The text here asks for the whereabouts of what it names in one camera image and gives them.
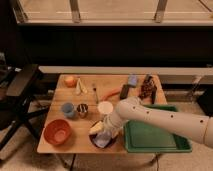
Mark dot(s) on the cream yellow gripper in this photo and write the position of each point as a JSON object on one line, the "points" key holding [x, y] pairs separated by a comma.
{"points": [[98, 127]]}

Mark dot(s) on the light blue grey towel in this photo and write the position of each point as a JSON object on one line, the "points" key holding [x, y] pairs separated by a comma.
{"points": [[102, 139]]}

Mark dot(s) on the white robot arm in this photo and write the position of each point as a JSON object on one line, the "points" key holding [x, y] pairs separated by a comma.
{"points": [[198, 128]]}

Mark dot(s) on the purple bowl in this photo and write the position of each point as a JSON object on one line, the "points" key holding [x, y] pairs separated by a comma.
{"points": [[113, 140]]}

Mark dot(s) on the white cup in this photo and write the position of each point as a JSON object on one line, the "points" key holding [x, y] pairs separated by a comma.
{"points": [[105, 108]]}

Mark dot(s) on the metal cup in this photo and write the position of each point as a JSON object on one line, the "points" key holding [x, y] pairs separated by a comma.
{"points": [[82, 110]]}

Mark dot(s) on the blue cup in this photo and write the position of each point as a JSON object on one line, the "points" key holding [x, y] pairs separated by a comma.
{"points": [[68, 110]]}

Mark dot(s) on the small fork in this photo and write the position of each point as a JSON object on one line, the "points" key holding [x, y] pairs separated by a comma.
{"points": [[95, 93]]}

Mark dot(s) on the orange bowl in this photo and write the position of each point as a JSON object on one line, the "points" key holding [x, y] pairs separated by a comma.
{"points": [[57, 132]]}

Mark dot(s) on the orange carrot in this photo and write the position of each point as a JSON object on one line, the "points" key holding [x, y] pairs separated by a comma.
{"points": [[111, 93]]}

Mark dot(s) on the green plastic tray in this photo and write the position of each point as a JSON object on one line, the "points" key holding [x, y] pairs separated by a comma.
{"points": [[140, 137]]}

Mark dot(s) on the peeled banana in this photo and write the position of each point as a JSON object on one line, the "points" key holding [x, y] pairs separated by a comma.
{"points": [[80, 87]]}

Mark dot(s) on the black rectangular block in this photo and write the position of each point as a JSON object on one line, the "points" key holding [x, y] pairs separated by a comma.
{"points": [[124, 91]]}

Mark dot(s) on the orange apple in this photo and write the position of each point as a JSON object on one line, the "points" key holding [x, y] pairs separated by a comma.
{"points": [[70, 81]]}

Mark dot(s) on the blue sponge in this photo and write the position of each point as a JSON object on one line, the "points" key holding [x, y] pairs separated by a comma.
{"points": [[132, 80]]}

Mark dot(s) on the brown patterned object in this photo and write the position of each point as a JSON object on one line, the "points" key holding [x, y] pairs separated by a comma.
{"points": [[148, 89]]}

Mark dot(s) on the black office chair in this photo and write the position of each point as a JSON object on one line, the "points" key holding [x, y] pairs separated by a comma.
{"points": [[17, 92]]}

